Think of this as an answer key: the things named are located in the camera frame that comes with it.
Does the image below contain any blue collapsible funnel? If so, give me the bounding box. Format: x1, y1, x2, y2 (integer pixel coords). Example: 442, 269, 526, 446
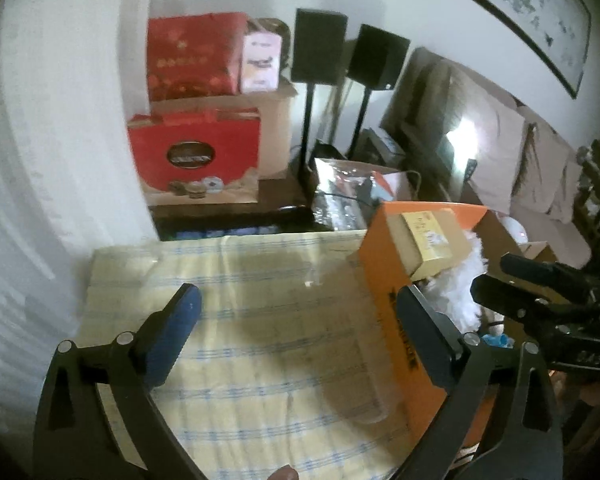
482, 334, 515, 349

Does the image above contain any white fluffy duster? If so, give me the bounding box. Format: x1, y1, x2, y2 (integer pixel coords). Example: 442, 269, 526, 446
422, 231, 488, 333

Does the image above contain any yellow tan small box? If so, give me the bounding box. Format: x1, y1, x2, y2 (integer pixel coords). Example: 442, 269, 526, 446
387, 208, 472, 282

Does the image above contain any clear plastic sheet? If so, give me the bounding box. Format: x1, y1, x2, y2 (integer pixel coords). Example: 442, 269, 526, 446
155, 249, 404, 432

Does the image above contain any person's left hand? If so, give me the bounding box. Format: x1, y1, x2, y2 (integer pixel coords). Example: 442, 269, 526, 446
268, 465, 299, 480

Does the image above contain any orange cardboard box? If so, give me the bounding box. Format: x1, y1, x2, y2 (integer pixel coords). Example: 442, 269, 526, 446
358, 202, 521, 443

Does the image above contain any yellow plaid tablecloth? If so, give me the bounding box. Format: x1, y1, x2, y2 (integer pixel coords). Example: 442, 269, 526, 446
78, 231, 412, 479

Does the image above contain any bright led lamp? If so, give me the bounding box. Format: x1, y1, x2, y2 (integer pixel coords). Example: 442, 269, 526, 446
445, 117, 480, 182

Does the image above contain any red collection gift bag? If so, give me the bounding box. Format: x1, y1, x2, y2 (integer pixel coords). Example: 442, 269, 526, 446
128, 108, 261, 207

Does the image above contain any brown sofa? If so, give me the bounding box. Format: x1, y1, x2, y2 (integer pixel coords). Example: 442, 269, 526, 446
381, 48, 592, 268

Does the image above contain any white curtain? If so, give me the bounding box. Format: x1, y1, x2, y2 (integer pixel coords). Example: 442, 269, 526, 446
0, 0, 157, 411

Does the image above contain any large brown cardboard box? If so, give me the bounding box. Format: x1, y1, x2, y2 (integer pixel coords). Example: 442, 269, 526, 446
150, 78, 298, 180

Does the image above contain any red gift bag top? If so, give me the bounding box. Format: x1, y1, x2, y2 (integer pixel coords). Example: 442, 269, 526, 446
147, 12, 249, 102

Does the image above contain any framed ink painting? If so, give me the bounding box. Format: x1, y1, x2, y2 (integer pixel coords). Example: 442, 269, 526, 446
472, 0, 592, 98

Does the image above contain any pink tissue pack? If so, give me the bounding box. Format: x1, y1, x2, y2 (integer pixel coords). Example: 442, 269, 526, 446
240, 32, 283, 94

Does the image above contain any right black speaker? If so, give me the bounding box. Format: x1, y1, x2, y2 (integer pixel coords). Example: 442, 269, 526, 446
347, 24, 411, 91

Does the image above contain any black speaker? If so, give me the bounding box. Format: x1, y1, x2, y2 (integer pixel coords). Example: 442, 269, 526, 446
347, 24, 411, 91
290, 9, 348, 86

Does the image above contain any left black speaker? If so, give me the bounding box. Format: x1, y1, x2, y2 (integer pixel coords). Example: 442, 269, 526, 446
290, 9, 348, 86

